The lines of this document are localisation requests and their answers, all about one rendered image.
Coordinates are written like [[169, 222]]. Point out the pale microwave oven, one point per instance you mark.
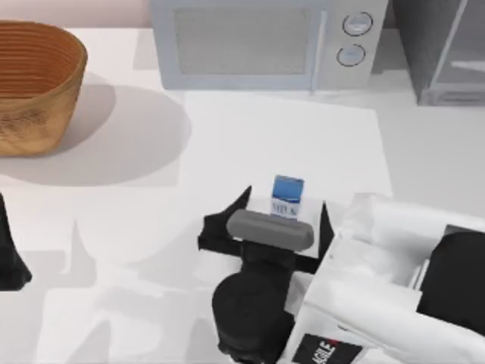
[[348, 77]]

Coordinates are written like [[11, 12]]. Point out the round microwave knob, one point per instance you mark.
[[357, 23], [351, 55]]

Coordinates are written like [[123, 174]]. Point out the pale grey rounded box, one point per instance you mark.
[[269, 230]]

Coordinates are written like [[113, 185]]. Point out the grey cabinet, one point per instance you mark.
[[454, 45]]

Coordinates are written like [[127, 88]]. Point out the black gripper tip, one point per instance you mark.
[[9, 258]]

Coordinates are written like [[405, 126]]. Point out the blue and white milk carton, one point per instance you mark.
[[288, 193]]

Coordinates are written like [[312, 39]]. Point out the microwave oven door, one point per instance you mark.
[[242, 41]]

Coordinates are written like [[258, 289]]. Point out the brown woven basket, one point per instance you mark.
[[41, 110]]

